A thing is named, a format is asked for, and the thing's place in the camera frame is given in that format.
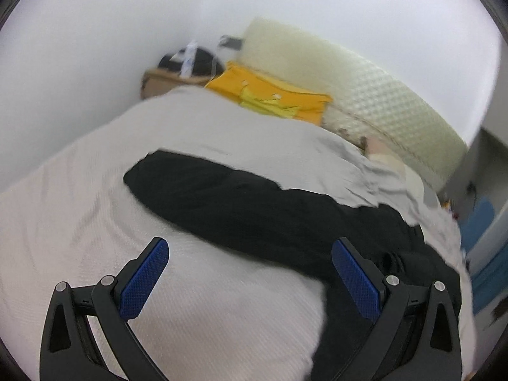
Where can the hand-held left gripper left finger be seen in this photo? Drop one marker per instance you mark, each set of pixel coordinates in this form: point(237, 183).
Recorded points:
point(143, 280)

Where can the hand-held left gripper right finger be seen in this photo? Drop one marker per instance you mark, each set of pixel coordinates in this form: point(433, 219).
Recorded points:
point(355, 281)

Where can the black pants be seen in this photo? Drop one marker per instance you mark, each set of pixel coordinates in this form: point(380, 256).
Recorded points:
point(278, 222)

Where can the light grey bed blanket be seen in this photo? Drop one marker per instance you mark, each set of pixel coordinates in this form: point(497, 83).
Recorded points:
point(190, 325)

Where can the blue cloth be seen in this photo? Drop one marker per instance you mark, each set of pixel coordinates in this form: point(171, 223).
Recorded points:
point(482, 246)

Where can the cream quilted headboard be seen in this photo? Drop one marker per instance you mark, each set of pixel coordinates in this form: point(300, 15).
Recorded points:
point(369, 95)

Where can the wooden nightstand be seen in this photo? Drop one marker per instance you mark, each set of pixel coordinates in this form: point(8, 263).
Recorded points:
point(162, 83)

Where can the yellow orange pillow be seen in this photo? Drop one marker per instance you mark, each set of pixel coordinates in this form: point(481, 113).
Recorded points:
point(274, 91)

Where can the black bag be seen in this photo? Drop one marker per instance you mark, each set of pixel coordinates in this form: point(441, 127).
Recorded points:
point(196, 63)

